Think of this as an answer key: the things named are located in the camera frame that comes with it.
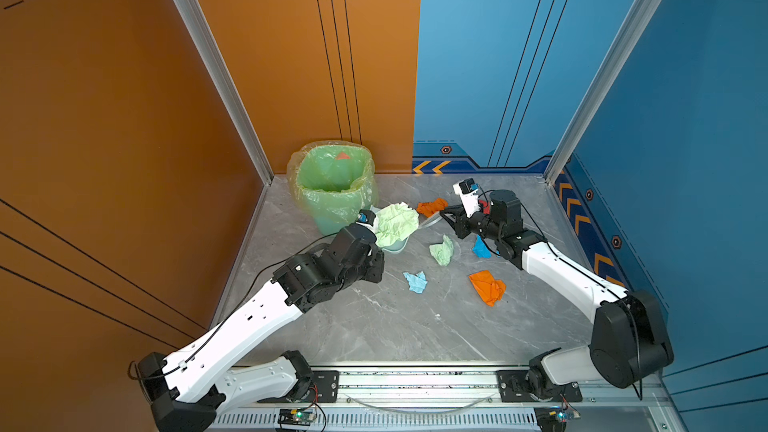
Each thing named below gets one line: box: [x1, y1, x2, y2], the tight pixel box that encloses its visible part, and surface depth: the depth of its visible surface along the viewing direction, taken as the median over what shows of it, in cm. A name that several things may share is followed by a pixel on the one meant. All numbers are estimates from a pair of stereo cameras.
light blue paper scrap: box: [402, 271, 428, 294], surface depth 93 cm
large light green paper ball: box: [374, 202, 419, 247], surface depth 74 cm
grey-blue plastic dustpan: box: [370, 205, 409, 253], surface depth 71 cm
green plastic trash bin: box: [296, 145, 374, 235], surface depth 91 cm
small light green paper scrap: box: [429, 234, 454, 267], surface depth 96 cm
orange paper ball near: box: [468, 270, 507, 307], surface depth 91 cm
